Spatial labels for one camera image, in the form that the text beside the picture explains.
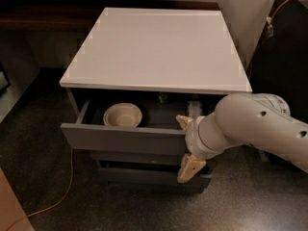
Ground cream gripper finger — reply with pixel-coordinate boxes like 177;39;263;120
176;115;193;130
177;154;206;183

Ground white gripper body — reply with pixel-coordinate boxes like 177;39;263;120
185;115;225;160

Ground clear blue plastic bottle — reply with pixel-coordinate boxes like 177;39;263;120
188;100;202;118

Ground grey top drawer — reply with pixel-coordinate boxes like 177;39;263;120
61;91;220;155

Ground grey drawer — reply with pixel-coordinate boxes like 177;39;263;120
98;161;212;189
90;150;186;166
61;91;220;155

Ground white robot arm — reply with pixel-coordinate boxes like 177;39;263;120
176;93;308;183

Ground grey middle drawer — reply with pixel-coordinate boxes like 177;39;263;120
90;150;186;166

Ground grey bottom drawer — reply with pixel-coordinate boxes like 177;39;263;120
98;161;212;189

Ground grey cabinet with white top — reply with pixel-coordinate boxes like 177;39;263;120
60;8;252;193

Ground green soda can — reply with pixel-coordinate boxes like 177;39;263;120
158;92;168;103

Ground white paper bowl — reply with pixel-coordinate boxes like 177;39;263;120
103;103;142;127

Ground dark wooden shelf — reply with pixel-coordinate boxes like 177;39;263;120
0;0;219;32

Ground orange cable on floor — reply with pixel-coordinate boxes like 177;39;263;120
4;149;75;231

